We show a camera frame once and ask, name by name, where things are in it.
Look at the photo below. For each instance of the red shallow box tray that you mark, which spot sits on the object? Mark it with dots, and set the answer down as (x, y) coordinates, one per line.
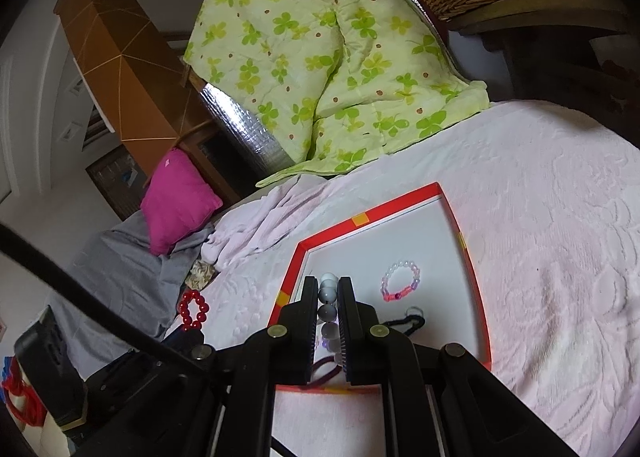
(407, 258)

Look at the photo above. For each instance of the grey bed sheet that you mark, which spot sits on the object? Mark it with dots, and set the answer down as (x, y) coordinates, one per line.
(117, 267)

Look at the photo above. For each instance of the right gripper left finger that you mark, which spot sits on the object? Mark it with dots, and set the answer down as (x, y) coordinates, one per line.
(293, 339)

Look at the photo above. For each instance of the magenta pillow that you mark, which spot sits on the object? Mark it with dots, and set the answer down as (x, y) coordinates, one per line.
(177, 203)

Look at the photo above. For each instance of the wooden side table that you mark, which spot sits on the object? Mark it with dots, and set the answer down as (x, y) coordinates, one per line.
(548, 51)

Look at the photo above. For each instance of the orange wooden pillar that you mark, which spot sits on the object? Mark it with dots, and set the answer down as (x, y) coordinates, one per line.
(135, 78)

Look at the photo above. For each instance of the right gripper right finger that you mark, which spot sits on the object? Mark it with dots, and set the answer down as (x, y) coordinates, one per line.
(362, 352)

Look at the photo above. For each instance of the small patterned cloth pouch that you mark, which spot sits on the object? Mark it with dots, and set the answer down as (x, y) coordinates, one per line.
(200, 275)

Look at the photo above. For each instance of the silver foil insulation panel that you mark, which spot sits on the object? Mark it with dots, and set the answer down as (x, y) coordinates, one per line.
(246, 131)

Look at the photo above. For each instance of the green clover quilt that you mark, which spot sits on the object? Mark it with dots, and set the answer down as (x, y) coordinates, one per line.
(337, 83)

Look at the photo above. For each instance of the pink textured blanket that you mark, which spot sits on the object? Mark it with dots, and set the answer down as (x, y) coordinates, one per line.
(548, 202)

